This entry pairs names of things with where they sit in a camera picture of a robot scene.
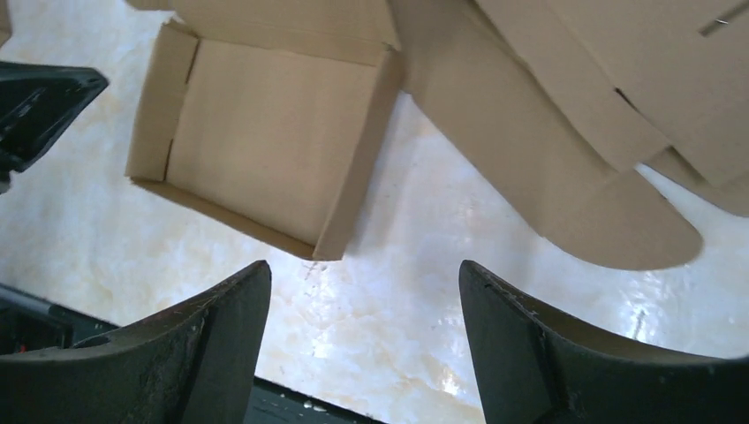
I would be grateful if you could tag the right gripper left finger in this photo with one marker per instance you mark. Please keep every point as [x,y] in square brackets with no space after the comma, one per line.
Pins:
[193,362]

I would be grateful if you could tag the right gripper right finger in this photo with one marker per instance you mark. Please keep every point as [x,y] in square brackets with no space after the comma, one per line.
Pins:
[534,363]

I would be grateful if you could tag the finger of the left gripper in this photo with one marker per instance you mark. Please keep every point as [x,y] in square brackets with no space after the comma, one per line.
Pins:
[38,103]

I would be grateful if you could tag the brown cardboard box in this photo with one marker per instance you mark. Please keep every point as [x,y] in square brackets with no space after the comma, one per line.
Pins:
[268,116]

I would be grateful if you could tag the stack of brown cardboard blanks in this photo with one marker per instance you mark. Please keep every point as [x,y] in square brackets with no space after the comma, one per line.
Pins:
[556,103]

